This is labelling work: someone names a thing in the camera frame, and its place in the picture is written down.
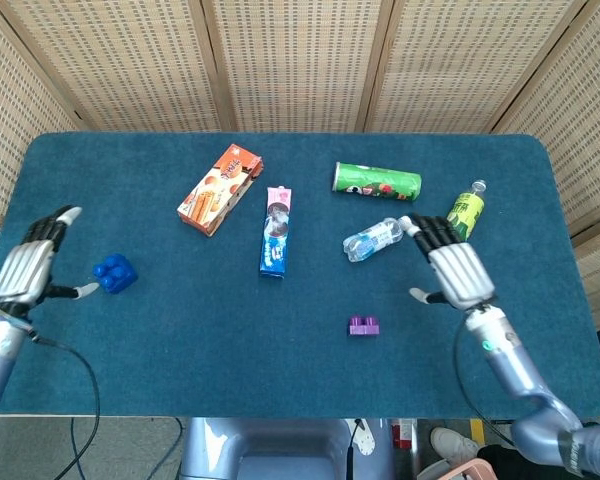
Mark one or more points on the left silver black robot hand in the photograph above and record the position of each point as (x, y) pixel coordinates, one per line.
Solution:
(25, 270)

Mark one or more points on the white shoe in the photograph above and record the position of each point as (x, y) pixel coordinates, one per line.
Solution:
(452, 444)

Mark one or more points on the clear water bottle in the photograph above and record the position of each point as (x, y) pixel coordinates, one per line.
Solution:
(372, 241)

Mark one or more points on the blue toy brick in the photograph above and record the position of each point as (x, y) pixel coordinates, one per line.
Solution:
(115, 274)

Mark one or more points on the green chips can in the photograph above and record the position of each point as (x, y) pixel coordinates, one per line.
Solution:
(377, 182)

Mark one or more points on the black trouser leg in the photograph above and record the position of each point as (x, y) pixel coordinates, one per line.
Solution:
(510, 462)

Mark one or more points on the orange biscuit box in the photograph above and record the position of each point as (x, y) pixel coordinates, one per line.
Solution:
(217, 192)

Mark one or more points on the bamboo folding screen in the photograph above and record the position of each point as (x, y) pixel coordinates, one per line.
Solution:
(300, 60)

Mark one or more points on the green label drink bottle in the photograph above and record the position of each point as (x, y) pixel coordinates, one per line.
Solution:
(467, 207)

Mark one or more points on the white metal mounting bracket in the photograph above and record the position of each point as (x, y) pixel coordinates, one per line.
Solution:
(366, 437)

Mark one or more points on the purple toy brick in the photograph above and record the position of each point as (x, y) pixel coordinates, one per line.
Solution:
(364, 326)

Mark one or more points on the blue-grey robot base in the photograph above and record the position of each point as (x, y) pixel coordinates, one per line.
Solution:
(280, 450)

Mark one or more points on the blue pink cookie box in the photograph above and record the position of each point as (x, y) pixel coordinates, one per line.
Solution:
(276, 235)

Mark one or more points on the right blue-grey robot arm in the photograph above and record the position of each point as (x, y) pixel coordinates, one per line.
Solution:
(520, 370)

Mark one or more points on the blue table mat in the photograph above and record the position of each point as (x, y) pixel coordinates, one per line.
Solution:
(205, 350)

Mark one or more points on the red white container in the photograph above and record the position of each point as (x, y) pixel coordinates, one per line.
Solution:
(404, 432)

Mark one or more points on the pink plastic basket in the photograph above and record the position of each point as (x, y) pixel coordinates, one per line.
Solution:
(462, 471)

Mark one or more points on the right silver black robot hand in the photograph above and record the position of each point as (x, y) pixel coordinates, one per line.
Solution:
(460, 270)

